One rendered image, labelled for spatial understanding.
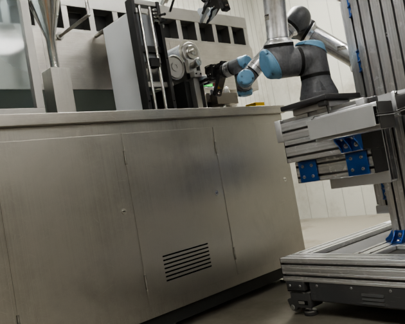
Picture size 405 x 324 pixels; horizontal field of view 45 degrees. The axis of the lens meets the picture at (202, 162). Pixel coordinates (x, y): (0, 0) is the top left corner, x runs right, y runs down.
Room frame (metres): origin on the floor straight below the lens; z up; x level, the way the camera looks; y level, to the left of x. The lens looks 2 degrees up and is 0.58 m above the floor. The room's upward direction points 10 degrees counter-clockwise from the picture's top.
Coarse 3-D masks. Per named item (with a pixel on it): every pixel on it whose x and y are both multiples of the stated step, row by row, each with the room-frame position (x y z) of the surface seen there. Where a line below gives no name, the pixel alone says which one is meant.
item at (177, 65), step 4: (172, 56) 2.46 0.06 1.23; (176, 56) 2.48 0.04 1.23; (172, 60) 2.47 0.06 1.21; (176, 60) 2.49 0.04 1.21; (180, 60) 2.50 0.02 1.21; (172, 64) 2.46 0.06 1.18; (176, 64) 2.48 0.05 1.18; (180, 64) 2.50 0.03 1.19; (172, 68) 2.46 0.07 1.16; (176, 68) 2.48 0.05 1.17; (180, 68) 2.50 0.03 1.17; (172, 72) 2.46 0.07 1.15; (176, 72) 2.48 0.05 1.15; (180, 72) 2.50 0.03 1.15; (172, 76) 2.46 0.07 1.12; (176, 76) 2.47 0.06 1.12; (180, 76) 2.48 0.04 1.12
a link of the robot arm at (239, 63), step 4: (244, 56) 2.35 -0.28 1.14; (248, 56) 2.36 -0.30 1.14; (232, 60) 2.39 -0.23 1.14; (236, 60) 2.37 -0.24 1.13; (240, 60) 2.34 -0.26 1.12; (244, 60) 2.34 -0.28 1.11; (248, 60) 2.36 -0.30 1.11; (228, 64) 2.41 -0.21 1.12; (232, 64) 2.38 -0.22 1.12; (236, 64) 2.37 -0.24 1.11; (240, 64) 2.35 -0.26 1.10; (244, 64) 2.34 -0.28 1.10; (228, 68) 2.41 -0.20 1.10; (232, 68) 2.39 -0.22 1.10; (236, 68) 2.37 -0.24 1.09; (240, 68) 2.36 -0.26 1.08; (232, 72) 2.41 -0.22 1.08; (236, 72) 2.37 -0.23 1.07
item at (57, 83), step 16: (32, 0) 2.08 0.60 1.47; (48, 0) 2.09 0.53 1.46; (48, 16) 2.10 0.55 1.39; (48, 32) 2.12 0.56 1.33; (48, 48) 2.13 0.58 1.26; (48, 80) 2.11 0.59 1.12; (64, 80) 2.12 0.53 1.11; (48, 96) 2.12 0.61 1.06; (64, 96) 2.11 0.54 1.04; (48, 112) 2.14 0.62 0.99
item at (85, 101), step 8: (80, 96) 2.47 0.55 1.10; (88, 96) 2.50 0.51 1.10; (96, 96) 2.53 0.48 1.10; (104, 96) 2.56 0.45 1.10; (112, 96) 2.59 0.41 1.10; (80, 104) 2.46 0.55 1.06; (88, 104) 2.49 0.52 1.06; (96, 104) 2.52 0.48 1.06; (104, 104) 2.55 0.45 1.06; (112, 104) 2.59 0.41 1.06
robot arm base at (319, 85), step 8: (320, 72) 1.88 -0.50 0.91; (328, 72) 1.90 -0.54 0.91; (304, 80) 1.91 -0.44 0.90; (312, 80) 1.89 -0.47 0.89; (320, 80) 1.88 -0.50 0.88; (328, 80) 1.89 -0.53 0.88; (304, 88) 1.91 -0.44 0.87; (312, 88) 1.88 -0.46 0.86; (320, 88) 1.88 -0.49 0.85; (328, 88) 1.87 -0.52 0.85; (336, 88) 1.90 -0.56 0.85; (304, 96) 1.90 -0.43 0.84; (312, 96) 1.87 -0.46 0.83
